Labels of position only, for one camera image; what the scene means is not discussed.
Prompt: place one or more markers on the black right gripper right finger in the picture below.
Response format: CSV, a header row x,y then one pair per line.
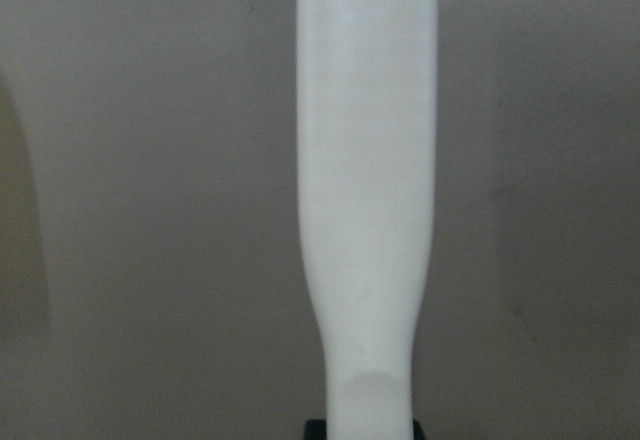
x,y
418,432

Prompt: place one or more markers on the white brush with dark bristles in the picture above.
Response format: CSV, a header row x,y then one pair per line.
x,y
366,133

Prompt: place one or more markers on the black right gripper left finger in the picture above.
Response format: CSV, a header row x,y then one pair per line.
x,y
315,429

